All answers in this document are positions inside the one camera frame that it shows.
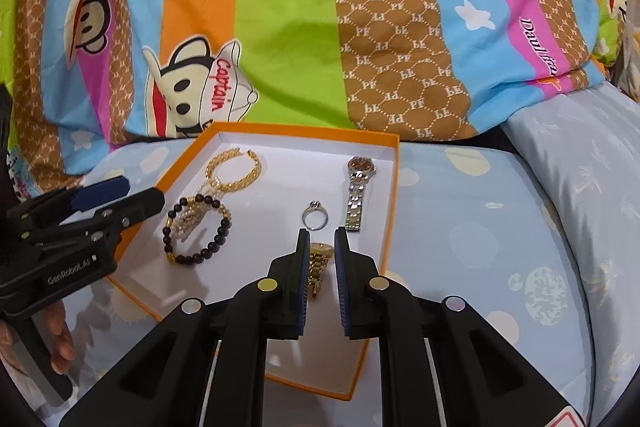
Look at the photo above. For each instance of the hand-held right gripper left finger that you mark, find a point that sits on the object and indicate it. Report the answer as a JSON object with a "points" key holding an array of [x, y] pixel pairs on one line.
{"points": [[280, 302]]}

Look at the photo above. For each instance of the person's left hand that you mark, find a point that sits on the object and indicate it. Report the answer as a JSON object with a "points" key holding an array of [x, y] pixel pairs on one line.
{"points": [[59, 337]]}

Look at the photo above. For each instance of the gold wristwatch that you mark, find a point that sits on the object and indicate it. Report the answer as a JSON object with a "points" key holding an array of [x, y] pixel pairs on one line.
{"points": [[319, 272]]}

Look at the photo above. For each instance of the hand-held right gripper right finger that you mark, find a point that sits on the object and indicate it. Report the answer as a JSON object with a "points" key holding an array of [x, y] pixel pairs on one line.
{"points": [[360, 302]]}

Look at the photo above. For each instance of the silver wristwatch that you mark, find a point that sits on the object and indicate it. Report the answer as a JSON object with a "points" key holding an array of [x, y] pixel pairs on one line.
{"points": [[356, 197]]}

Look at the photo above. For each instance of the light blue pillow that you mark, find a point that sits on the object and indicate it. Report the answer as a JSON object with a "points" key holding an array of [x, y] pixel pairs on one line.
{"points": [[590, 167]]}

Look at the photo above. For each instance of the colourful cartoon printed blanket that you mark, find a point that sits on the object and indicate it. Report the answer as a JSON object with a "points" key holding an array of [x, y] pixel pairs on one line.
{"points": [[300, 32]]}

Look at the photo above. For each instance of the blue dotted bedsheet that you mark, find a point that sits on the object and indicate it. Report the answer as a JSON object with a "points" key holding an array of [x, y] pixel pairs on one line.
{"points": [[475, 257]]}

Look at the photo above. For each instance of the orange cardboard box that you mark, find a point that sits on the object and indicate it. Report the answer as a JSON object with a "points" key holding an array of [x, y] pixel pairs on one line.
{"points": [[280, 187]]}

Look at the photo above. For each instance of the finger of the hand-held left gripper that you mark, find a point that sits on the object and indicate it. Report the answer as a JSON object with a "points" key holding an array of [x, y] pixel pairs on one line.
{"points": [[97, 193], [135, 209]]}

